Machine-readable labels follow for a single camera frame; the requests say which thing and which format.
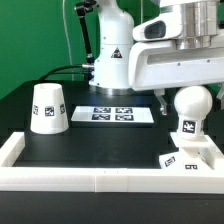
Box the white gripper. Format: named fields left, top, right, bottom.
left=128, top=43, right=224, bottom=115

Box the white lamp bulb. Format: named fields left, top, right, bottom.
left=174, top=86, right=213, bottom=140

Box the white lamp base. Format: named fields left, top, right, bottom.
left=159, top=132, right=222, bottom=170

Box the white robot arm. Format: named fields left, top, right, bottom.
left=90, top=0, right=224, bottom=113

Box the white lamp shade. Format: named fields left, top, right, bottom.
left=30, top=83, right=69, bottom=134

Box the white marker plate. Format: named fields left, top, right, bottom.
left=71, top=106, right=154, bottom=124

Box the white U-shaped table fence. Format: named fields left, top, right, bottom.
left=0, top=132, right=224, bottom=194

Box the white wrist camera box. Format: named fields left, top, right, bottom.
left=133, top=8, right=182, bottom=42

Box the black cable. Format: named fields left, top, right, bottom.
left=38, top=64, right=96, bottom=82

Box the white thin cable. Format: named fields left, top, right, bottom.
left=61, top=0, right=76, bottom=82

